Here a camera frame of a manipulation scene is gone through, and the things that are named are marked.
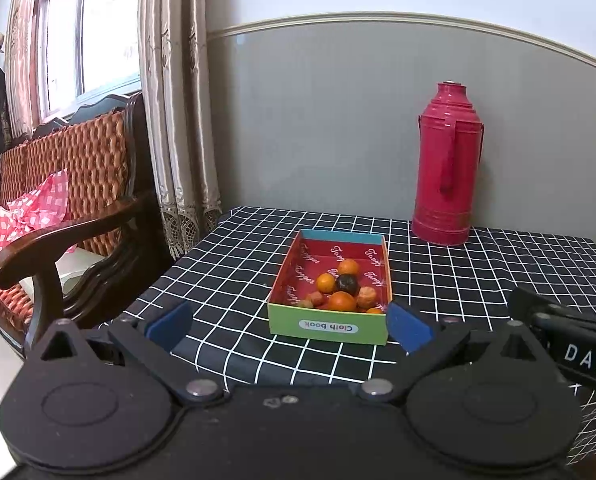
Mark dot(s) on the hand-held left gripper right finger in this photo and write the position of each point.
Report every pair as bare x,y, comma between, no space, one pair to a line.
408,329

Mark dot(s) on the pink checked cloth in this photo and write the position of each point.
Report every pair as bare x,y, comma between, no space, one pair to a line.
23,220

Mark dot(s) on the large orange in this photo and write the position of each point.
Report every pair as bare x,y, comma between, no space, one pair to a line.
341,302

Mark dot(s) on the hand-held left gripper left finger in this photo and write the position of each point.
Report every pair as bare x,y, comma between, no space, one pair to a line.
170,324

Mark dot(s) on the small orange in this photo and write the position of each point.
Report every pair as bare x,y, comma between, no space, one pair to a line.
348,266
325,282
374,311

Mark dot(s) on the dark round fruit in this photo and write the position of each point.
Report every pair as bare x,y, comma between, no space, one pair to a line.
348,284

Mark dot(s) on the window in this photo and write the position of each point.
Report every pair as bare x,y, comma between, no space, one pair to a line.
93,25

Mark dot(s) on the wooden sofa with woven cushion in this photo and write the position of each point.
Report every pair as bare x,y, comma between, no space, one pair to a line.
88,160

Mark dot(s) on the pinkish curtain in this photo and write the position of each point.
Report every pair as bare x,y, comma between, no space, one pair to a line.
23,45

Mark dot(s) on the beige curtain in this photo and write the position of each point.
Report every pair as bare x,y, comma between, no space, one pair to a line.
178,110

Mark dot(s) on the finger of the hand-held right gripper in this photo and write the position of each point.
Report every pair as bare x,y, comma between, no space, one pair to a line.
535,302

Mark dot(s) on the black checked tablecloth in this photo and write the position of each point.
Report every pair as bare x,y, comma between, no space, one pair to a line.
228,280

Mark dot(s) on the red thermos flask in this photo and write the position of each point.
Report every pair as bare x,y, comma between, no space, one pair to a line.
445,170

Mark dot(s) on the red cardboard box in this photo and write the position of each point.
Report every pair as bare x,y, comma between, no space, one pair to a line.
328,328

